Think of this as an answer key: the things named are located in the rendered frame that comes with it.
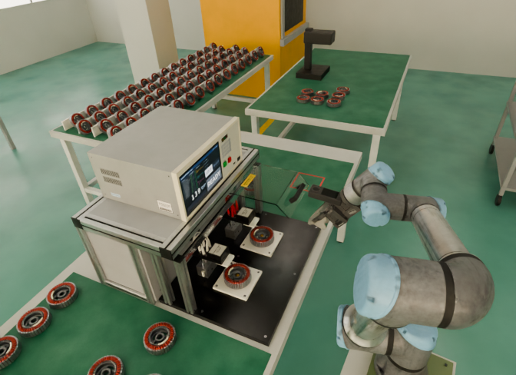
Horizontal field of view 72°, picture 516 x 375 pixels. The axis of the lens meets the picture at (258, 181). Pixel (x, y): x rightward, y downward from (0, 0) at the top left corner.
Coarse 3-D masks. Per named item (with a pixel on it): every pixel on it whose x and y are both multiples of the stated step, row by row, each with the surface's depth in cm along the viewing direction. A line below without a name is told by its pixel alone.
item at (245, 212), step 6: (240, 210) 158; (246, 210) 158; (252, 210) 158; (228, 216) 159; (234, 216) 159; (240, 216) 155; (246, 216) 155; (252, 216) 158; (240, 222) 157; (246, 222) 155; (252, 222) 157
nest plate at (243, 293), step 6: (252, 270) 148; (258, 270) 148; (222, 276) 146; (252, 276) 145; (258, 276) 145; (216, 282) 144; (222, 282) 144; (252, 282) 143; (216, 288) 141; (222, 288) 141; (228, 288) 141; (246, 288) 141; (252, 288) 141; (234, 294) 139; (240, 294) 138; (246, 294) 138
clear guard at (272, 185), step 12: (252, 168) 159; (264, 168) 158; (276, 168) 158; (240, 180) 152; (264, 180) 151; (276, 180) 151; (288, 180) 150; (300, 180) 154; (240, 192) 145; (252, 192) 145; (264, 192) 144; (276, 192) 144; (288, 192) 145; (276, 204) 138; (288, 204) 142; (288, 216) 139
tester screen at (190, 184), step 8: (208, 152) 128; (216, 152) 133; (200, 160) 124; (208, 160) 129; (192, 168) 120; (200, 168) 125; (216, 168) 136; (184, 176) 117; (192, 176) 121; (200, 176) 126; (208, 176) 131; (184, 184) 118; (192, 184) 122; (200, 184) 128; (184, 192) 119; (192, 192) 124; (200, 192) 129; (184, 200) 120; (200, 200) 130; (192, 208) 126
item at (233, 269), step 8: (232, 264) 146; (240, 264) 146; (224, 272) 144; (232, 272) 145; (248, 272) 143; (224, 280) 142; (232, 280) 139; (240, 280) 139; (248, 280) 140; (240, 288) 140
